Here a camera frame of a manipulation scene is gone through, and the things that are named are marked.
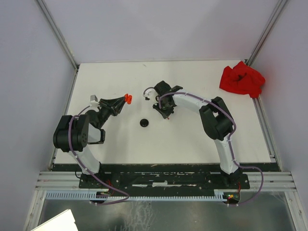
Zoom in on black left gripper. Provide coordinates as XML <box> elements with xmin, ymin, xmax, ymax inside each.
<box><xmin>98</xmin><ymin>97</ymin><xmax>127</xmax><ymax>128</ymax></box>

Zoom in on orange earbud charging case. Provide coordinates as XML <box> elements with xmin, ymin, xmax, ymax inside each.
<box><xmin>125</xmin><ymin>94</ymin><xmax>132</xmax><ymax>104</ymax></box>

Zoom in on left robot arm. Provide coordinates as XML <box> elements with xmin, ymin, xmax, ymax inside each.
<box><xmin>53</xmin><ymin>94</ymin><xmax>132</xmax><ymax>188</ymax></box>

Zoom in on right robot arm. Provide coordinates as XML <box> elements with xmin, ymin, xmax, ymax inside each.
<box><xmin>143</xmin><ymin>81</ymin><xmax>241</xmax><ymax>188</ymax></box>

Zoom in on black earbud charging case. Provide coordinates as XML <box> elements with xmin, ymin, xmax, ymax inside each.
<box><xmin>140</xmin><ymin>118</ymin><xmax>149</xmax><ymax>128</ymax></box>

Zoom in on red cloth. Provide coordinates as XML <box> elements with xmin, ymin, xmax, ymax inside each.
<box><xmin>219</xmin><ymin>61</ymin><xmax>266</xmax><ymax>98</ymax></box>

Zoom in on white paper sheet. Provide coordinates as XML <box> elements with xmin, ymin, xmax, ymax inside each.
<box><xmin>33</xmin><ymin>209</ymin><xmax>78</xmax><ymax>231</ymax></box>

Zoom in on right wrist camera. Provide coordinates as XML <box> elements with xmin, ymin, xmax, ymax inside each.
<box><xmin>143</xmin><ymin>87</ymin><xmax>155</xmax><ymax>101</ymax></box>

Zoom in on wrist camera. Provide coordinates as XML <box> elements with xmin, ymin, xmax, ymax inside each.
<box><xmin>143</xmin><ymin>87</ymin><xmax>155</xmax><ymax>101</ymax></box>
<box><xmin>90</xmin><ymin>95</ymin><xmax>99</xmax><ymax>108</ymax></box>

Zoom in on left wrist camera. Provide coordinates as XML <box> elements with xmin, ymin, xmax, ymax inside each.
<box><xmin>90</xmin><ymin>95</ymin><xmax>99</xmax><ymax>108</ymax></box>

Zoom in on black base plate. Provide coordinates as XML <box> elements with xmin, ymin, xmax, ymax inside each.
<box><xmin>79</xmin><ymin>164</ymin><xmax>250</xmax><ymax>190</ymax></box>

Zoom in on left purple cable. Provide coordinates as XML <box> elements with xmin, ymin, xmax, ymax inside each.
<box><xmin>68</xmin><ymin>105</ymin><xmax>130</xmax><ymax>205</ymax></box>

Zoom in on white cable duct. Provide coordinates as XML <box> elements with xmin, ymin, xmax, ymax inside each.
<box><xmin>45</xmin><ymin>190</ymin><xmax>227</xmax><ymax>202</ymax></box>

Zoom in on left aluminium frame post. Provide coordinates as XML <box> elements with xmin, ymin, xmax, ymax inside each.
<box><xmin>35</xmin><ymin>0</ymin><xmax>79</xmax><ymax>70</ymax></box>

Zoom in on aluminium frame post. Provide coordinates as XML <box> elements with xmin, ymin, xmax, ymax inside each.
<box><xmin>245</xmin><ymin>0</ymin><xmax>289</xmax><ymax>66</ymax></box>
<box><xmin>35</xmin><ymin>0</ymin><xmax>79</xmax><ymax>70</ymax></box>

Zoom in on aluminium front rail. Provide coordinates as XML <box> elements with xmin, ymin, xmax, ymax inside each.
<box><xmin>35</xmin><ymin>172</ymin><xmax>297</xmax><ymax>192</ymax></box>

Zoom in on right aluminium frame post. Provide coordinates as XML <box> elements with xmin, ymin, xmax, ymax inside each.
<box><xmin>245</xmin><ymin>0</ymin><xmax>289</xmax><ymax>66</ymax></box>

